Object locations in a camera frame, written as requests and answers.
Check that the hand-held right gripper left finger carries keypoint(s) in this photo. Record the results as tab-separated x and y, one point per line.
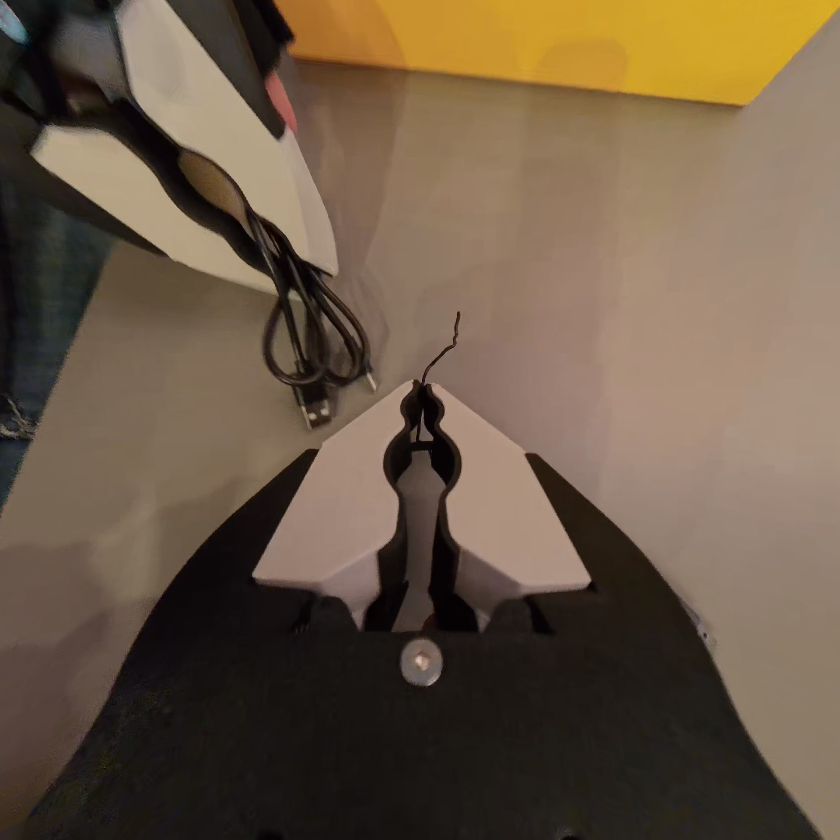
334	512

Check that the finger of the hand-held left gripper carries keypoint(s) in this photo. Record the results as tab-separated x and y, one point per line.
216	124
124	190

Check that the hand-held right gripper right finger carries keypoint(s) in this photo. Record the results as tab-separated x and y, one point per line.
505	518

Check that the black twist tie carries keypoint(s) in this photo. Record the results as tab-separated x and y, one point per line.
434	366

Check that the person's blue jeans leg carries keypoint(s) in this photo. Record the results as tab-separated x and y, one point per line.
39	315

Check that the yellow paper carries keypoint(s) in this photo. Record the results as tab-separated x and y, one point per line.
558	39

